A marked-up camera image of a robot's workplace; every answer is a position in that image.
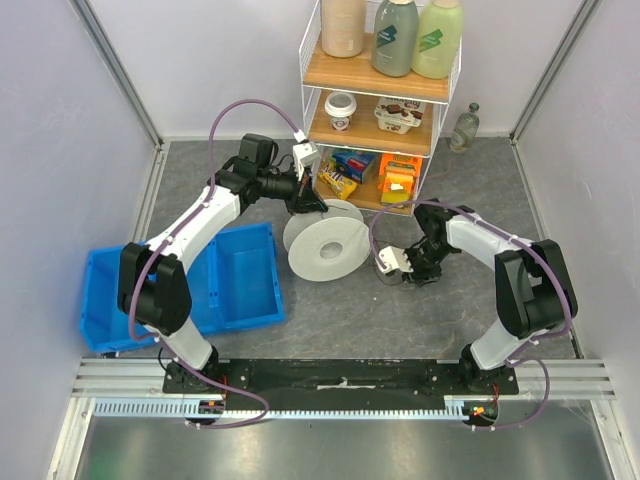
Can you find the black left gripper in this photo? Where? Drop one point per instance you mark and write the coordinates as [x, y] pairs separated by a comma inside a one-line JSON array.
[[304, 200]]

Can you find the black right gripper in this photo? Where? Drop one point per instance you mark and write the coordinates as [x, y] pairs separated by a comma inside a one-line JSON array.
[[415, 261]]

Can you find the grey plastic cable spool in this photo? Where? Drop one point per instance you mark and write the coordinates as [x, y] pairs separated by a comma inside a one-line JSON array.
[[326, 246]]

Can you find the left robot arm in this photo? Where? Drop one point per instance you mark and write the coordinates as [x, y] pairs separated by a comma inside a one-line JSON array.
[[153, 289]]

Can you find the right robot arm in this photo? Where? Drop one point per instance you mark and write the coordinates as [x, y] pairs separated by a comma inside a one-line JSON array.
[[534, 294]]

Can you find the yellow candy bag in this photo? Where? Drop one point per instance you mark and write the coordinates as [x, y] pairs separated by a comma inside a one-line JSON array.
[[340, 185]]

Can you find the blue snack box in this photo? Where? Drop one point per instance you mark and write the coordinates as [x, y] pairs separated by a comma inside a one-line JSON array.
[[355, 165]]

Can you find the orange snack box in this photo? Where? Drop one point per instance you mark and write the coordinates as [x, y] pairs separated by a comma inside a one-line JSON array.
[[398, 175]]

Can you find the white yogurt cup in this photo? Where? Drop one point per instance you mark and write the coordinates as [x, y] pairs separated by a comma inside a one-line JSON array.
[[340, 106]]

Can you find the blue plastic compartment bin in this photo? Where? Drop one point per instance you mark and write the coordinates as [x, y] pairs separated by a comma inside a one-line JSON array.
[[234, 286]]

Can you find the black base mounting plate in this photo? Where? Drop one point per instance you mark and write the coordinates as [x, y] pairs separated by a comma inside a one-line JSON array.
[[349, 384]]

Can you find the chocolate dessert tub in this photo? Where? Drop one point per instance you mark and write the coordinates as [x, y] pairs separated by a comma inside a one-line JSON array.
[[399, 116]]

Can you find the clear glass bottle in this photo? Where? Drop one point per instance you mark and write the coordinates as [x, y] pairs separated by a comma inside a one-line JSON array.
[[465, 129]]

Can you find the grey green bottle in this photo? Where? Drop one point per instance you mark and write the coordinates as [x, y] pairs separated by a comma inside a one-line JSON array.
[[394, 34]]

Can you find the beige bottle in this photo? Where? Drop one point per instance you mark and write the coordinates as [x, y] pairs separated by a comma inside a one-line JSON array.
[[343, 27]]

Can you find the light green bottle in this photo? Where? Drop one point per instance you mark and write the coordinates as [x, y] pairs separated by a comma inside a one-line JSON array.
[[441, 24]]

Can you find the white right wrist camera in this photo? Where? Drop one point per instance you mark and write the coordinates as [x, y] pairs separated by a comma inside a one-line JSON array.
[[391, 259]]

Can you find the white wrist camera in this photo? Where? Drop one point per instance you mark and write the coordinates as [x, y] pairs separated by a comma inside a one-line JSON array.
[[391, 259], [305, 154]]

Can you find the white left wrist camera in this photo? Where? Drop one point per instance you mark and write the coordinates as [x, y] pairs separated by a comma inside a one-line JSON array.
[[305, 154]]

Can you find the white wire shelf rack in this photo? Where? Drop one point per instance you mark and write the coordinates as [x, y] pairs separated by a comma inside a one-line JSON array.
[[322, 74]]

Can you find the grey slotted cable duct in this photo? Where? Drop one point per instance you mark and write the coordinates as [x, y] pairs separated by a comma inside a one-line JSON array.
[[199, 409]]

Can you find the right aluminium frame post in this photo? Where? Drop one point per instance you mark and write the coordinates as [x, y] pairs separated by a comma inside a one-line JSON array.
[[578, 24]]

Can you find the aluminium frame post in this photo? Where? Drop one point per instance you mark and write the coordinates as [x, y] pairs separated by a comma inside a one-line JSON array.
[[107, 51], [578, 24]]

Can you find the left aluminium frame post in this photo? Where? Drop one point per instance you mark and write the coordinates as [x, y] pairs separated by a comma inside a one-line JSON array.
[[107, 51]]

